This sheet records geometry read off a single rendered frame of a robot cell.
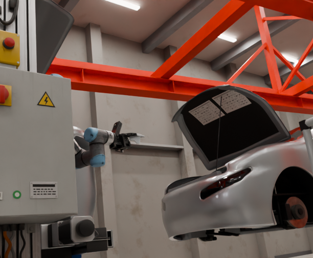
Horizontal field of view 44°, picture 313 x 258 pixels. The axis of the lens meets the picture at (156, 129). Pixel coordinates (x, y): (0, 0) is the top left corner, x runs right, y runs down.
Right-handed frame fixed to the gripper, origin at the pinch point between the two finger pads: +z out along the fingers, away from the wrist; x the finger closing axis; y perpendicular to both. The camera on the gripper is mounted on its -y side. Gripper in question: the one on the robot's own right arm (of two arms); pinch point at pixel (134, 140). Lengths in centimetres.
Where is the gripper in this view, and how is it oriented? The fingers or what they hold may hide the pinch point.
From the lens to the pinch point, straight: 218.1
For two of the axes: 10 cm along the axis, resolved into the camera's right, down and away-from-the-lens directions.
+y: 2.2, 9.0, -3.8
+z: 6.3, 1.7, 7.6
